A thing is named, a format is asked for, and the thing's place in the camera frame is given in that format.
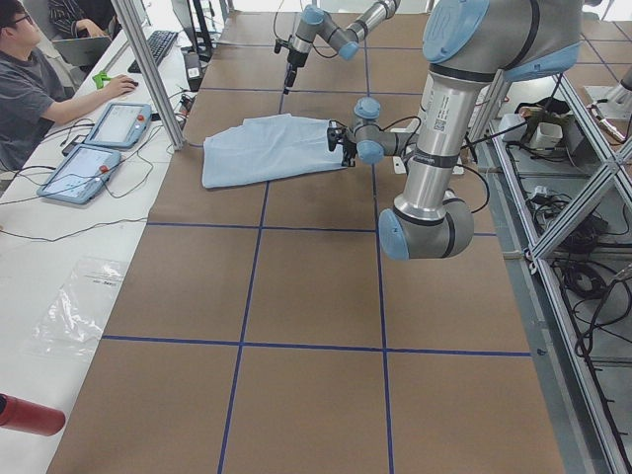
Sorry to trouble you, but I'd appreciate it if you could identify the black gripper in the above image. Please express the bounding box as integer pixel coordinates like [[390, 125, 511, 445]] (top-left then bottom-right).
[[341, 129, 356, 167], [283, 49, 307, 94]]

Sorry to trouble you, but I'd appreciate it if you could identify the light blue button shirt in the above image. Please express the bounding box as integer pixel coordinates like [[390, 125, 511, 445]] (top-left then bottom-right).
[[201, 114, 343, 189]]

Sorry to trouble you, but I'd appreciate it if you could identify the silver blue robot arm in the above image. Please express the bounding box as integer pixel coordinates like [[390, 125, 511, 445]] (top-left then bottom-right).
[[275, 0, 401, 95], [328, 1, 583, 260]]

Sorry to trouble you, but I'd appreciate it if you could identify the black computer keyboard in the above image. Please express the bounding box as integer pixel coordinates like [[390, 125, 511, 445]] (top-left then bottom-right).
[[147, 31, 179, 66]]

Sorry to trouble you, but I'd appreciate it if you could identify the upper blue teach pendant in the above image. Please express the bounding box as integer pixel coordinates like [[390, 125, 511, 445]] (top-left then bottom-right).
[[84, 102, 152, 150]]

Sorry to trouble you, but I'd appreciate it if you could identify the blue teach pendant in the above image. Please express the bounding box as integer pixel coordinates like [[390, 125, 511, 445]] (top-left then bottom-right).
[[37, 144, 121, 204], [84, 102, 152, 150]]

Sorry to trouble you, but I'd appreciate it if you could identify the brown paper table cover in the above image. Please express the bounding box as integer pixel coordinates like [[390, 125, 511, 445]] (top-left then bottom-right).
[[49, 13, 564, 473]]

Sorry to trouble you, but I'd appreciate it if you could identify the lower blue teach pendant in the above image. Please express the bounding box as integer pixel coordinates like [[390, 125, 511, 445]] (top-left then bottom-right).
[[37, 144, 121, 204]]

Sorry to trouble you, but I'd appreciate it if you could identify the seated person grey shirt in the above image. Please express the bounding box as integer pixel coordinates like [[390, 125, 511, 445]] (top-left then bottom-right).
[[0, 0, 139, 172]]

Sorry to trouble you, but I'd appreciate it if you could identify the clear plastic bag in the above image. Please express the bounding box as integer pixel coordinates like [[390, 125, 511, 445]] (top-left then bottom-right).
[[24, 257, 129, 362]]

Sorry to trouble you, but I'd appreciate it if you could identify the red water bottle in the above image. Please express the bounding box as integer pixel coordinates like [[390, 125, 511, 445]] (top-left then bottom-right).
[[1, 394, 66, 436]]

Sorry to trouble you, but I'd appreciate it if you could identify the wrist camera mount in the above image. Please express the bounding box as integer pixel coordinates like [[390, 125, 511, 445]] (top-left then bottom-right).
[[274, 38, 291, 54], [326, 119, 348, 152]]

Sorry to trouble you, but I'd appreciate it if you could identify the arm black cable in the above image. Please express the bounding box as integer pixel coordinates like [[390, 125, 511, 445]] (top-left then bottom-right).
[[377, 117, 421, 137]]

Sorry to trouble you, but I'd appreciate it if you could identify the aluminium frame post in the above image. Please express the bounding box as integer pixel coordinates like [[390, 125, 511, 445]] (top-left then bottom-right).
[[112, 0, 185, 151]]

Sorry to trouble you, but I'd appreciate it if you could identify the black cable on desk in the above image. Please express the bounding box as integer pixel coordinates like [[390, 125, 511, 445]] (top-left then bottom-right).
[[0, 118, 154, 244]]

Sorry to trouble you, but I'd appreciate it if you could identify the aluminium side frame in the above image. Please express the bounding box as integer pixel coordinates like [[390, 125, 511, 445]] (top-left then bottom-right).
[[467, 61, 631, 473]]

